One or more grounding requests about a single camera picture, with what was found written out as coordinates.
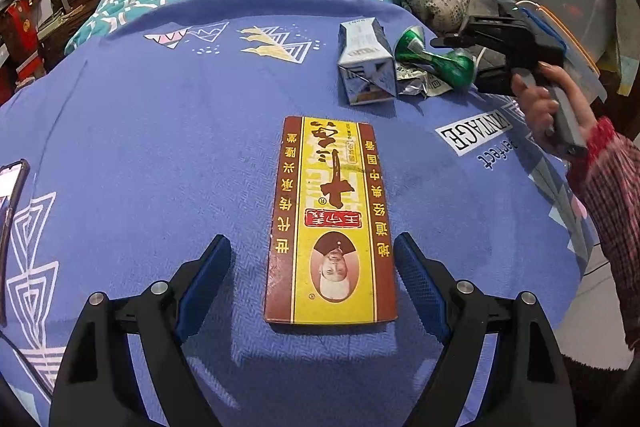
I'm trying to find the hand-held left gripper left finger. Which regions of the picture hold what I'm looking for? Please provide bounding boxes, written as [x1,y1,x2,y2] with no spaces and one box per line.
[47,234,233,427]

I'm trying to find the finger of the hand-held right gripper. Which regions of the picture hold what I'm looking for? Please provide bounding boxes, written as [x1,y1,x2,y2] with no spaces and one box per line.
[472,66,523,96]
[430,29,483,50]

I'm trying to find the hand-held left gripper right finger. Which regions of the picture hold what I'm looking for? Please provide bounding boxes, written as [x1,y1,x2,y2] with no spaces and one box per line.
[394,232,578,427]

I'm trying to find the crushed green can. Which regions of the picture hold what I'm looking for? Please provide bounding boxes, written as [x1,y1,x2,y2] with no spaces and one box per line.
[394,26,475,90]

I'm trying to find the yellow brown box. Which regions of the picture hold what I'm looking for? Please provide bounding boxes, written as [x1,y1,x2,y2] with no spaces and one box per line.
[264,116,398,325]

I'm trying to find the person's right forearm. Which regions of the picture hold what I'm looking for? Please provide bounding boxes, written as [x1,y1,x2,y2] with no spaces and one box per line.
[565,117,640,353]

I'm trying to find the person's right hand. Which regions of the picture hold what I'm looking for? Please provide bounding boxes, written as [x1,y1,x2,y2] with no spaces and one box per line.
[514,63,599,138]

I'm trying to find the crumpled silver foil wrapper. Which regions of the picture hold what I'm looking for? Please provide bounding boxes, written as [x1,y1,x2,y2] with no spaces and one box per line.
[397,62,453,98]

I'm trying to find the white grey carton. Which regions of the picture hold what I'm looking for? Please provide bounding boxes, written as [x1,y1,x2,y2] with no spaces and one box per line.
[337,18,398,106]

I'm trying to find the blue printed blanket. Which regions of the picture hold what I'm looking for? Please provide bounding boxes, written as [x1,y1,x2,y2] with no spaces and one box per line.
[0,0,601,427]

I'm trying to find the black smartphone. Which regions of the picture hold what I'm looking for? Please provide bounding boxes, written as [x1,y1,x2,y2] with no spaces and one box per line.
[0,159,31,328]

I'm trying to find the red gift box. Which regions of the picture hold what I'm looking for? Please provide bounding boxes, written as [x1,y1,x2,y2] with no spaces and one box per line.
[0,0,41,108]

